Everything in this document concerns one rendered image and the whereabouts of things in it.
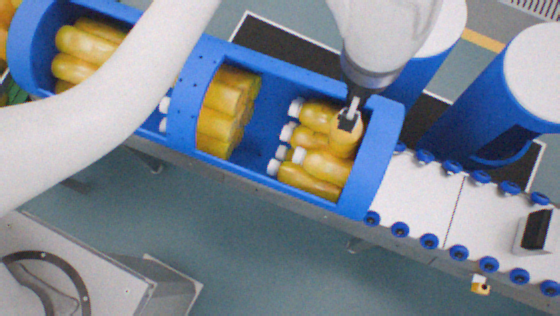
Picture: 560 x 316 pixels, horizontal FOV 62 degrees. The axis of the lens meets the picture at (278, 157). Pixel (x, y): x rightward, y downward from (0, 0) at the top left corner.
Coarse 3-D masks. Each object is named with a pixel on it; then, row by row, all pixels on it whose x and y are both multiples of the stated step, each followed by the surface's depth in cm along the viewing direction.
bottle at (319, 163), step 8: (304, 152) 105; (312, 152) 104; (320, 152) 104; (328, 152) 104; (304, 160) 104; (312, 160) 103; (320, 160) 103; (328, 160) 103; (336, 160) 103; (344, 160) 103; (352, 160) 105; (304, 168) 105; (312, 168) 103; (320, 168) 103; (328, 168) 102; (336, 168) 102; (344, 168) 102; (320, 176) 104; (328, 176) 103; (336, 176) 102; (344, 176) 102; (336, 184) 104; (344, 184) 103
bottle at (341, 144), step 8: (336, 120) 90; (360, 120) 90; (336, 128) 90; (360, 128) 90; (328, 136) 98; (336, 136) 92; (344, 136) 90; (352, 136) 90; (360, 136) 93; (328, 144) 101; (336, 144) 95; (344, 144) 93; (352, 144) 94; (336, 152) 100; (344, 152) 99; (352, 152) 101
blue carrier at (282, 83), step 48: (48, 0) 103; (96, 0) 106; (48, 48) 115; (240, 48) 104; (48, 96) 109; (192, 96) 97; (288, 96) 119; (336, 96) 98; (192, 144) 102; (240, 144) 121; (288, 144) 122; (384, 144) 92; (288, 192) 104
